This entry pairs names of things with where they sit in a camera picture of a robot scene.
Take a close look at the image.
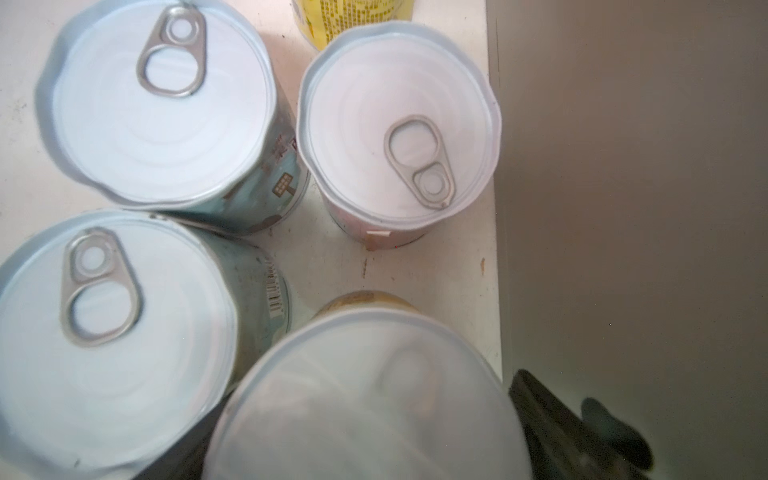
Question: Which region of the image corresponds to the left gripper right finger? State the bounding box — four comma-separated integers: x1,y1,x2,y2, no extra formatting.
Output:
509,369,653,479

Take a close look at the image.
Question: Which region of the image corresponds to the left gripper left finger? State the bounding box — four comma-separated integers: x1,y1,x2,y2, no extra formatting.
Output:
134,391,233,480

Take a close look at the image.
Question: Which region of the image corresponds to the orange label can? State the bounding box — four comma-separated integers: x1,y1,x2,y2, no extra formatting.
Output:
202,291,532,479

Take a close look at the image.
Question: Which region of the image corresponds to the teal label can front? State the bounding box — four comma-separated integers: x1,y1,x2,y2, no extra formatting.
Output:
1,210,291,479

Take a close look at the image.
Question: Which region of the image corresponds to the teal label can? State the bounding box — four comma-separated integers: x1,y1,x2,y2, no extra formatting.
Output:
35,1,309,235
1,210,291,479

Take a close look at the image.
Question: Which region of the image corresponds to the teal label can rear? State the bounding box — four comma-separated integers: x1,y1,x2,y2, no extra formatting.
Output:
35,1,309,235

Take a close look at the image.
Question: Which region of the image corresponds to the pink label can left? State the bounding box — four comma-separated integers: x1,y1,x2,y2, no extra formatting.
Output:
297,21,502,250

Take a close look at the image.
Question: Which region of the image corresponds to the yellow label can left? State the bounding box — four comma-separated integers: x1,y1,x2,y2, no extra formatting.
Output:
292,0,415,51

